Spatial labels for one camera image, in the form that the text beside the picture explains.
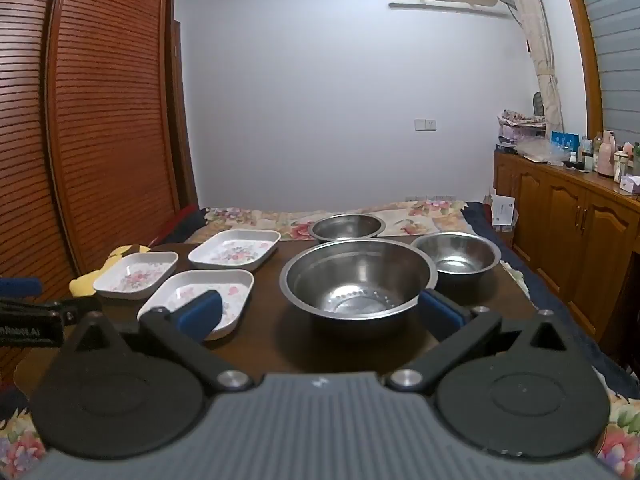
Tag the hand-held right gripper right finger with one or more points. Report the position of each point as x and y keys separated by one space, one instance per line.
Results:
x=440 y=312

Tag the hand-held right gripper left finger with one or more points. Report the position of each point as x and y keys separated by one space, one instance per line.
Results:
x=200 y=312

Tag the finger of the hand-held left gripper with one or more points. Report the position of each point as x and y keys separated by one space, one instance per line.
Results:
x=20 y=287
x=50 y=306

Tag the white floral square plate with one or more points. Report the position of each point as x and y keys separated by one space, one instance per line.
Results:
x=232 y=292
x=135 y=275
x=235 y=250

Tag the medium steel bowl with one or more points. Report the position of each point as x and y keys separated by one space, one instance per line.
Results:
x=455 y=257

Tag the large steel bowl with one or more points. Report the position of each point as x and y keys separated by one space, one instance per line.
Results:
x=357 y=280

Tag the small steel bowl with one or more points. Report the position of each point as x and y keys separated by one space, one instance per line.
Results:
x=345 y=227

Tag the yellow plush toy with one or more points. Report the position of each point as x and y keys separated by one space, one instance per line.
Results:
x=82 y=285

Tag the red and black cloth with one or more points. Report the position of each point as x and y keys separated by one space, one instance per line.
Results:
x=182 y=225

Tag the dark blue blanket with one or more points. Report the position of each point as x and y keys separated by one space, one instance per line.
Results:
x=550 y=330

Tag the white paper bag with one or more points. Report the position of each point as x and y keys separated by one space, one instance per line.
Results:
x=502 y=210

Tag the floral bedspread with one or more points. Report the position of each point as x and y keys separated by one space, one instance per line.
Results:
x=280 y=220

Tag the wooden cabinet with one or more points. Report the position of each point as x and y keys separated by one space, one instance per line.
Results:
x=560 y=220

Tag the dark flat box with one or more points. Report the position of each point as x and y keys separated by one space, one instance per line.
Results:
x=505 y=149

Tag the clear plastic bags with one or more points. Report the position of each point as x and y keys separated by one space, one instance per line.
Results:
x=537 y=152

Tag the wooden louvered wardrobe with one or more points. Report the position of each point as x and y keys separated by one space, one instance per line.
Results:
x=100 y=110

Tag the blue box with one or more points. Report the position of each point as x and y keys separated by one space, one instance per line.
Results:
x=564 y=141

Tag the dark bottle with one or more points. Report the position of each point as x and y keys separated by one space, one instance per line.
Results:
x=587 y=157

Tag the pink bottle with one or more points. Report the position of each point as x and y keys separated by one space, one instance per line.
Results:
x=606 y=157

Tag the pale tissue box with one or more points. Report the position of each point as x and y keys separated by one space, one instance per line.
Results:
x=631 y=185

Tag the small grey fan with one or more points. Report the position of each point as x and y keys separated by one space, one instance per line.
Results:
x=538 y=102

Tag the cream curtain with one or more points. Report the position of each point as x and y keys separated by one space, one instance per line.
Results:
x=540 y=60

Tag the white wall socket strip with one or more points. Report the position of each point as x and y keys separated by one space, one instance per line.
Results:
x=430 y=197

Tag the white wall switch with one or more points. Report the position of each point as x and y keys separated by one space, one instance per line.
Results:
x=425 y=124

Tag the wooden window frame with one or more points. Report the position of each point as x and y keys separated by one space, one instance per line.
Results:
x=582 y=35

